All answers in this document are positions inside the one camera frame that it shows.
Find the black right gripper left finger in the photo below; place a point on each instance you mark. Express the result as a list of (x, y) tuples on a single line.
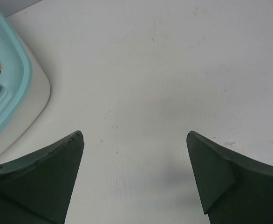
[(37, 188)]

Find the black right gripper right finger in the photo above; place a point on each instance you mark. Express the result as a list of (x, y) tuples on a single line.
[(233, 188)]

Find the teal litter box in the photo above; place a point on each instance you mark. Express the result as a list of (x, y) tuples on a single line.
[(24, 87)]

